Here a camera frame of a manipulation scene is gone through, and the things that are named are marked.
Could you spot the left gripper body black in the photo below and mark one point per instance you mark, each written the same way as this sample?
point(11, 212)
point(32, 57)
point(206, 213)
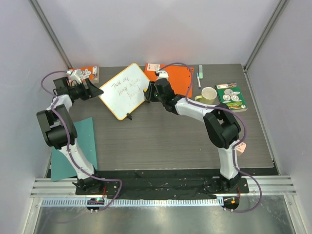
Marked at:
point(79, 92)

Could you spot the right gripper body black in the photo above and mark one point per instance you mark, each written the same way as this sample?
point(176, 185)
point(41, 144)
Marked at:
point(151, 90)

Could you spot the whiteboard with yellow frame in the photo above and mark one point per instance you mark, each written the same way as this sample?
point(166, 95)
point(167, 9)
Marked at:
point(123, 93)

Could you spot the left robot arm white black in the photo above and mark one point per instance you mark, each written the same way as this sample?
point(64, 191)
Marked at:
point(59, 132)

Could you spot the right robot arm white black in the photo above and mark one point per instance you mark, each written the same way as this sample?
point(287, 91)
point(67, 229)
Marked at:
point(221, 125)

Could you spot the blue whiteboard marker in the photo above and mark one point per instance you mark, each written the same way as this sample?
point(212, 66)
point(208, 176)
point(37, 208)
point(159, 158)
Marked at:
point(198, 80)

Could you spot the orange paperback book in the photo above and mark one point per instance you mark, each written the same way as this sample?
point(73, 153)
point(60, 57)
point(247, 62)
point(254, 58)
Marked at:
point(90, 72)

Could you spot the orange notebook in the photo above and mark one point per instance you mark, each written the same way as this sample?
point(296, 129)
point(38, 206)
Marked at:
point(179, 76)

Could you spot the pale yellow mug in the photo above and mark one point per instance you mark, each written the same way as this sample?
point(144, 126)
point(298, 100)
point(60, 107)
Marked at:
point(208, 96)

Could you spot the green coin book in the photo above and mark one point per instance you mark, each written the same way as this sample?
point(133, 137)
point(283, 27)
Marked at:
point(231, 95)

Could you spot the teal mat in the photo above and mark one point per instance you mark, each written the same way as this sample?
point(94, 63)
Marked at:
point(85, 136)

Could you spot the pink wooden block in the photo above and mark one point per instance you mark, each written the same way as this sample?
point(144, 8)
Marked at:
point(241, 148)

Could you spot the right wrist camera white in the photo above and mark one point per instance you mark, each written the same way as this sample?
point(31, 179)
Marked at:
point(161, 74)

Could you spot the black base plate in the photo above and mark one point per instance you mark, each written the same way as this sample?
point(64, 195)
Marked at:
point(171, 184)

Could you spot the left aluminium corner post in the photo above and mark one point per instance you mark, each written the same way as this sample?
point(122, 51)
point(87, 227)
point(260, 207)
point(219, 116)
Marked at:
point(50, 32)

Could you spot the aluminium corner post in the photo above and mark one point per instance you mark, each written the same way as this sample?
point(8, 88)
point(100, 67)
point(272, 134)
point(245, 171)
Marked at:
point(277, 12)
point(50, 32)

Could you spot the white slotted cable duct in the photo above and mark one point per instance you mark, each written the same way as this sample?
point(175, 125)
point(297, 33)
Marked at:
point(96, 202)

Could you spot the right aluminium corner post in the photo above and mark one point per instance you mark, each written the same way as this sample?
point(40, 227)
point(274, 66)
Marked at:
point(277, 12)

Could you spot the aluminium front rail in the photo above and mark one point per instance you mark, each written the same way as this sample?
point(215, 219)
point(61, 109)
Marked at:
point(270, 185)

